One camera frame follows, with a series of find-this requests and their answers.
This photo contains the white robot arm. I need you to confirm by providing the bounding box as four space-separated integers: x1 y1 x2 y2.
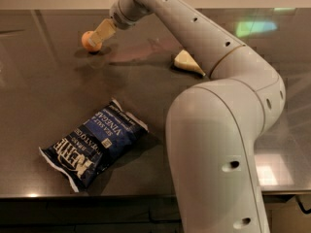
90 0 286 233

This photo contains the yellow sponge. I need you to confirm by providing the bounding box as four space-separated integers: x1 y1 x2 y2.
174 50 205 77

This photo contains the blue kettle chips bag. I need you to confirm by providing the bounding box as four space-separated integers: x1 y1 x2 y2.
40 99 148 192

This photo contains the black cable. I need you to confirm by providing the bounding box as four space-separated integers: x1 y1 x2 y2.
294 194 311 216

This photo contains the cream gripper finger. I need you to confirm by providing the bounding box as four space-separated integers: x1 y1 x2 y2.
87 18 117 47

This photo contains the orange fruit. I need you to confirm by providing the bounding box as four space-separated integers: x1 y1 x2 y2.
82 31 102 53

